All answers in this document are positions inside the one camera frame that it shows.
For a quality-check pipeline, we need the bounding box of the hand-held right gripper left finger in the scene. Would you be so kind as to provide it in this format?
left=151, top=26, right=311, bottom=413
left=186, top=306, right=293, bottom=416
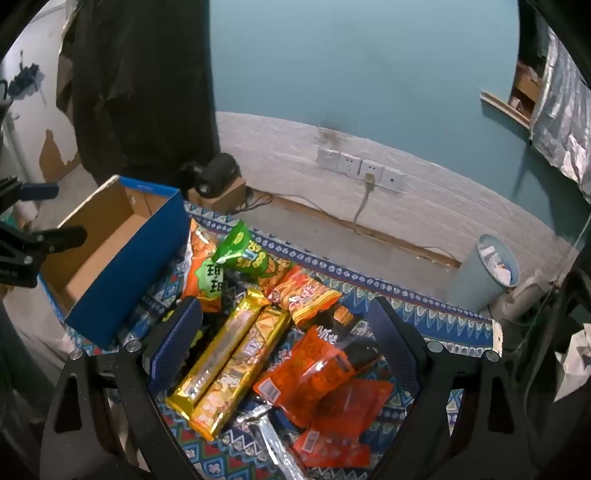
left=39, top=298, right=206, bottom=480

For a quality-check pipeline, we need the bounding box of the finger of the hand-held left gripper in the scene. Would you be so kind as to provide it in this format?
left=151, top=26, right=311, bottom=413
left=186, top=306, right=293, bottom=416
left=0, top=224, right=88, bottom=271
left=0, top=178, right=60, bottom=204

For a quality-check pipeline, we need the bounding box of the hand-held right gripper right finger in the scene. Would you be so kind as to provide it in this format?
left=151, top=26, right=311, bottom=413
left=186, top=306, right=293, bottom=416
left=367, top=296, right=546, bottom=480

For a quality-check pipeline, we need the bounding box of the black snack packet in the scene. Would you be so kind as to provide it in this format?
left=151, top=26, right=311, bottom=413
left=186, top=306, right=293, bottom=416
left=323, top=305, right=384, bottom=374

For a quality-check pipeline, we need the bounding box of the orange green snack packet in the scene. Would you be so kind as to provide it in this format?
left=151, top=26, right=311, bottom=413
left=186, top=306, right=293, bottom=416
left=180, top=218, right=227, bottom=315

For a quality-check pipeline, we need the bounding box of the blue cardboard box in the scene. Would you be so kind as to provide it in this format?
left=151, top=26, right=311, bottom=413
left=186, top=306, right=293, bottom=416
left=39, top=174, right=192, bottom=349

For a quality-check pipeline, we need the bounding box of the red snack packet white label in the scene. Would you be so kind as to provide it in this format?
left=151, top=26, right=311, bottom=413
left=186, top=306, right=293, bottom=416
left=253, top=324, right=356, bottom=416

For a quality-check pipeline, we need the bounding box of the silver snack packet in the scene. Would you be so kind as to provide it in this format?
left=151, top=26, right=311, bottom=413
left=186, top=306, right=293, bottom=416
left=233, top=404, right=308, bottom=480

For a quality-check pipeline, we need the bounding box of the blue patterned blanket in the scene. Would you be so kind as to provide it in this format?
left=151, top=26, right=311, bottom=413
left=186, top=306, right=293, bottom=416
left=39, top=200, right=504, bottom=480

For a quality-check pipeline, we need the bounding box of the orange gold long snack packet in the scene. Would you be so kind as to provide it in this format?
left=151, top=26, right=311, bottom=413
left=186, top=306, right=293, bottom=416
left=189, top=307, right=291, bottom=441

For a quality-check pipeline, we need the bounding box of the grey waste bin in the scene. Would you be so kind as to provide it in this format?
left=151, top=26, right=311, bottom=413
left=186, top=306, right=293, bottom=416
left=447, top=234, right=521, bottom=312

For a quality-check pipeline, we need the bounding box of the orange red snack packet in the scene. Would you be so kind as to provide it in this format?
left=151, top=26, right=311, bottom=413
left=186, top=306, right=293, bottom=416
left=265, top=265, right=343, bottom=329

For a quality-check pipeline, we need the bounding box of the dark blue hanging cloth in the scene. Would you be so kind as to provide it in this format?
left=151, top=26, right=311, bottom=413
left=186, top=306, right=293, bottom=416
left=7, top=62, right=42, bottom=100

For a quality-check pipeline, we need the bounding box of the white pipe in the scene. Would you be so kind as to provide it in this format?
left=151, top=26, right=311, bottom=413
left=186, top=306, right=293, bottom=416
left=492, top=272, right=561, bottom=324

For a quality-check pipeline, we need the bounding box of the dark hanging coat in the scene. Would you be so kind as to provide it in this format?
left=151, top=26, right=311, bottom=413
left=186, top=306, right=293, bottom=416
left=69, top=0, right=220, bottom=190

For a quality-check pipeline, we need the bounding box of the white crumpled plastic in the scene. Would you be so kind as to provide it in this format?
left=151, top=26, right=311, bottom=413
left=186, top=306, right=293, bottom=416
left=554, top=323, right=591, bottom=402

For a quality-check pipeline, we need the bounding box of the wooden shelf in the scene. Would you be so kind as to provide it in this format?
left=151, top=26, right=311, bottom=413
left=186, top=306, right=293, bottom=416
left=480, top=60, right=546, bottom=130

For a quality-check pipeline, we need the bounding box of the silver foil sheet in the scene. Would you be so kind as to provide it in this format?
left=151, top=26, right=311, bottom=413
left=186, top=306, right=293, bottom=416
left=529, top=23, right=591, bottom=204

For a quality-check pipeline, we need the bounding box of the grey power cable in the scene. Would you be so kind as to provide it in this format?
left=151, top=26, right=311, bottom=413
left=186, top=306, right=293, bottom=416
left=353, top=173, right=375, bottom=227

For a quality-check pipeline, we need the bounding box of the black cable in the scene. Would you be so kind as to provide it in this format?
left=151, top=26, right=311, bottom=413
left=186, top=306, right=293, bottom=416
left=235, top=187, right=275, bottom=215

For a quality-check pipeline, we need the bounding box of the black camera device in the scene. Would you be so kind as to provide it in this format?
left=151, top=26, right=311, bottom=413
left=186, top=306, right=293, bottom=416
left=178, top=153, right=241, bottom=197

